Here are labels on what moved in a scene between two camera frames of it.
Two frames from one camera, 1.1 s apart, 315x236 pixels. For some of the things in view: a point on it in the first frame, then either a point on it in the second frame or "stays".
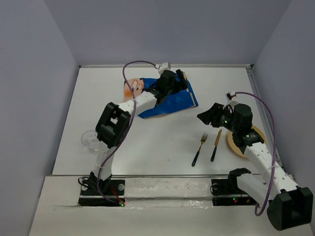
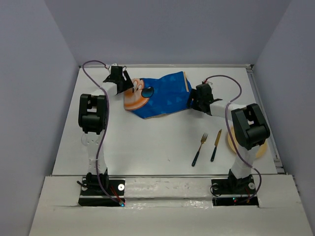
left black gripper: (179, 85) to (128, 84)
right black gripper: (212, 114) to (194, 95)
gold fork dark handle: (204, 135) stays
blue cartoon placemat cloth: (177, 101) stays
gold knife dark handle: (216, 141) stays
